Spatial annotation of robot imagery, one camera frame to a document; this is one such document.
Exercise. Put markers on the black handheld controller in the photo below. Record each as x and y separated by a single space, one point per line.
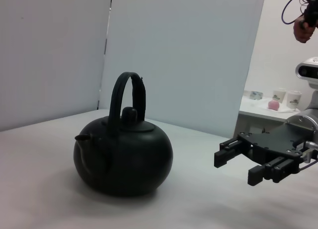
311 13

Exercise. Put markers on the black round teapot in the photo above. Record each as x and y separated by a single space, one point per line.
129 159

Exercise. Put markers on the white crumpled sheet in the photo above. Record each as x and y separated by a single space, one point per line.
285 108

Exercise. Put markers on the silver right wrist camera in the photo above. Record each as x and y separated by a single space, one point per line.
308 70

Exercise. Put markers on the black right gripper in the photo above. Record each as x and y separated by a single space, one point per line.
278 142

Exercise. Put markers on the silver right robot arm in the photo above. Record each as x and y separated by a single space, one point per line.
308 119

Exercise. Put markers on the white side table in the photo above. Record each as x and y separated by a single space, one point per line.
248 114

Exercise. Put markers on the pink round object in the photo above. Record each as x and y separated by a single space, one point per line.
273 104

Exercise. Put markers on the clear plastic container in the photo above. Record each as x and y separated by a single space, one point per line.
253 95

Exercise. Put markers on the person's hand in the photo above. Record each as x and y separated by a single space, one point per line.
301 31

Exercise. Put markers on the white printed paper cup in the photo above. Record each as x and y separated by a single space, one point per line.
294 99
279 96

